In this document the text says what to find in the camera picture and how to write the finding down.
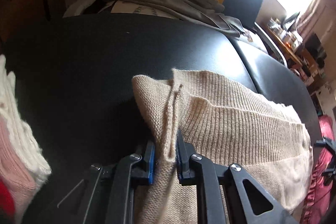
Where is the pink ruffled quilt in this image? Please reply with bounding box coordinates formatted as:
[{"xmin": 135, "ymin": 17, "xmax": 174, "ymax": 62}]
[{"xmin": 301, "ymin": 114, "xmax": 336, "ymax": 224}]

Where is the wooden desk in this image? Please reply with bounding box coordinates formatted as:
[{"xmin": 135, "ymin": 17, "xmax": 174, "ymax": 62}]
[{"xmin": 265, "ymin": 22, "xmax": 310, "ymax": 69}]

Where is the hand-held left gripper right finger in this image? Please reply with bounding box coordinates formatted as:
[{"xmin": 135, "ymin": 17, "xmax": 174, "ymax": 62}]
[{"xmin": 176, "ymin": 129, "xmax": 302, "ymax": 224}]

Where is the red garment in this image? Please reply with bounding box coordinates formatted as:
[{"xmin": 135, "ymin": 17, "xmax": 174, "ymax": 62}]
[{"xmin": 0, "ymin": 177, "xmax": 15, "ymax": 224}]

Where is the white folded knit sweater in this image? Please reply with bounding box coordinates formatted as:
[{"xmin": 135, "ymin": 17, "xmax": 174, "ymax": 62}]
[{"xmin": 0, "ymin": 55, "xmax": 52, "ymax": 189}]

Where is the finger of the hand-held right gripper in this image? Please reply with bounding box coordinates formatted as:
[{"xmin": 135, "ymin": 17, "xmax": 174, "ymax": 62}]
[{"xmin": 314, "ymin": 136, "xmax": 336, "ymax": 159}]

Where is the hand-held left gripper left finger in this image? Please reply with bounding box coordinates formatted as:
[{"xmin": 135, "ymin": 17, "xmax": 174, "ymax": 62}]
[{"xmin": 22, "ymin": 140, "xmax": 156, "ymax": 224}]

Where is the pink patterned curtain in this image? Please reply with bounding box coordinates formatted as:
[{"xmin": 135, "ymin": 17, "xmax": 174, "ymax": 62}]
[{"xmin": 297, "ymin": 0, "xmax": 336, "ymax": 38}]

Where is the beige printed cushion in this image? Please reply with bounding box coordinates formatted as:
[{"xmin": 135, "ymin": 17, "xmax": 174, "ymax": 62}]
[{"xmin": 110, "ymin": 0, "xmax": 181, "ymax": 20}]

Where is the beige knitted sweater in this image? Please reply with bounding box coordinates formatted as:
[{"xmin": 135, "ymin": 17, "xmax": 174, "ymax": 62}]
[{"xmin": 131, "ymin": 68, "xmax": 314, "ymax": 224}]

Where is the grey garment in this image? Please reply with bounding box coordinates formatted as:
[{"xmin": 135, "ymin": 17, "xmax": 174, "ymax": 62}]
[{"xmin": 101, "ymin": 0, "xmax": 248, "ymax": 37}]

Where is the pink folded knit sweater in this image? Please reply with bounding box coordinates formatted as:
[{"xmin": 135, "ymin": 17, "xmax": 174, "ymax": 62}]
[{"xmin": 0, "ymin": 116, "xmax": 36, "ymax": 216}]

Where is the white cloth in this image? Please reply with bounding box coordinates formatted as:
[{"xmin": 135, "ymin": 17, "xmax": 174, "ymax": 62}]
[{"xmin": 63, "ymin": 0, "xmax": 113, "ymax": 18}]

